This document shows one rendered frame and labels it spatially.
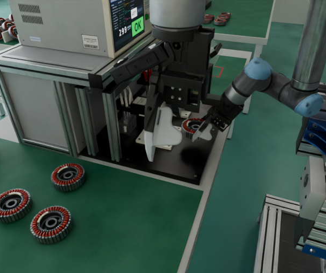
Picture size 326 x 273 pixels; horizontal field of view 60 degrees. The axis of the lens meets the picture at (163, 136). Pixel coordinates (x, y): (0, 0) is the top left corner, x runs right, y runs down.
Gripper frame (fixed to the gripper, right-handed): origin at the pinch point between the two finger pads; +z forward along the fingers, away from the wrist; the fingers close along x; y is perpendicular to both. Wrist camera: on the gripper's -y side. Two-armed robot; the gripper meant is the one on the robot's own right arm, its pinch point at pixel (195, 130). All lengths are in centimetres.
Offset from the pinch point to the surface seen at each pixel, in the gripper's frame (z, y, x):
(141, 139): 14.8, -15.2, -6.4
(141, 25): -14.5, -40.5, 14.8
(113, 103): -2.8, -29.2, -18.5
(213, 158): 3.2, 11.8, -4.3
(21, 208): 25, -33, -51
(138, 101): 4.2, -24.6, -0.4
